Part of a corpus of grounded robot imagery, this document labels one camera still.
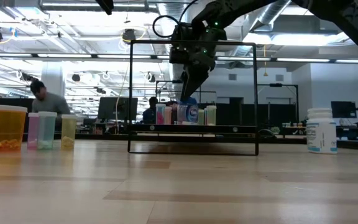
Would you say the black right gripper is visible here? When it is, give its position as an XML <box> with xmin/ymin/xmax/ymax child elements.
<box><xmin>169</xmin><ymin>23</ymin><xmax>228</xmax><ymax>102</ymax></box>

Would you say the blue-lidded Tums jar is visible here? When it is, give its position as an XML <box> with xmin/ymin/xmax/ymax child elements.
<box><xmin>177</xmin><ymin>96</ymin><xmax>200</xmax><ymax>126</ymax></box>

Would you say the magenta small pill vial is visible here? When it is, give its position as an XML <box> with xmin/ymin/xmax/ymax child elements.
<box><xmin>155</xmin><ymin>103</ymin><xmax>167</xmax><ymax>125</ymax></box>

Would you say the yellow small pill vial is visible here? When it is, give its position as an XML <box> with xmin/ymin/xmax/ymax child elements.
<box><xmin>60</xmin><ymin>114</ymin><xmax>78</xmax><ymax>150</ymax></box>

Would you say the teal small pill vial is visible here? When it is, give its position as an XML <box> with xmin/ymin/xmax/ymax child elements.
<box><xmin>37</xmin><ymin>111</ymin><xmax>57</xmax><ymax>151</ymax></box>

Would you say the white medicine bottle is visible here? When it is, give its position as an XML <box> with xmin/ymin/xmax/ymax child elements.
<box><xmin>306</xmin><ymin>107</ymin><xmax>338</xmax><ymax>155</ymax></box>

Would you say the pink small pill vial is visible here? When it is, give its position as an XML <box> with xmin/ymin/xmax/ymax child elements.
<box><xmin>27</xmin><ymin>112</ymin><xmax>40</xmax><ymax>150</ymax></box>

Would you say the person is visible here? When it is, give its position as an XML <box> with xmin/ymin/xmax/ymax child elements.
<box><xmin>142</xmin><ymin>96</ymin><xmax>160</xmax><ymax>124</ymax></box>
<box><xmin>29</xmin><ymin>80</ymin><xmax>71</xmax><ymax>133</ymax></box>

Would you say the white building pillar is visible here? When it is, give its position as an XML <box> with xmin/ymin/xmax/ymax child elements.
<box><xmin>39</xmin><ymin>60</ymin><xmax>65</xmax><ymax>133</ymax></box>

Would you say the black computer monitor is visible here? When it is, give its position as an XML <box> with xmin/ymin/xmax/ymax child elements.
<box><xmin>97</xmin><ymin>96</ymin><xmax>139</xmax><ymax>122</ymax></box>

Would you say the black office partition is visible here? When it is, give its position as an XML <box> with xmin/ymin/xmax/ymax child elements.
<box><xmin>0</xmin><ymin>98</ymin><xmax>48</xmax><ymax>134</ymax></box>

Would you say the large orange pill bottle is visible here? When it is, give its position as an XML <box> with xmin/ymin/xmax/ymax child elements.
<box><xmin>0</xmin><ymin>105</ymin><xmax>28</xmax><ymax>153</ymax></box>

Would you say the black background rig frame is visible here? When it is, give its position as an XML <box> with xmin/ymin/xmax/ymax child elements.
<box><xmin>155</xmin><ymin>80</ymin><xmax>218</xmax><ymax>105</ymax></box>
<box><xmin>257</xmin><ymin>82</ymin><xmax>300</xmax><ymax>127</ymax></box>

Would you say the black right camera cable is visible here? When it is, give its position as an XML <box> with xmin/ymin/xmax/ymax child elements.
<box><xmin>152</xmin><ymin>0</ymin><xmax>200</xmax><ymax>40</ymax></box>

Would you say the wooden shelf with black frame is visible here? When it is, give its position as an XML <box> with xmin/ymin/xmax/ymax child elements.
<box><xmin>127</xmin><ymin>39</ymin><xmax>260</xmax><ymax>156</ymax></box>

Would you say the black aluminium rig frame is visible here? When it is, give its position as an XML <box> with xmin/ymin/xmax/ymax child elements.
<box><xmin>0</xmin><ymin>132</ymin><xmax>358</xmax><ymax>152</ymax></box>

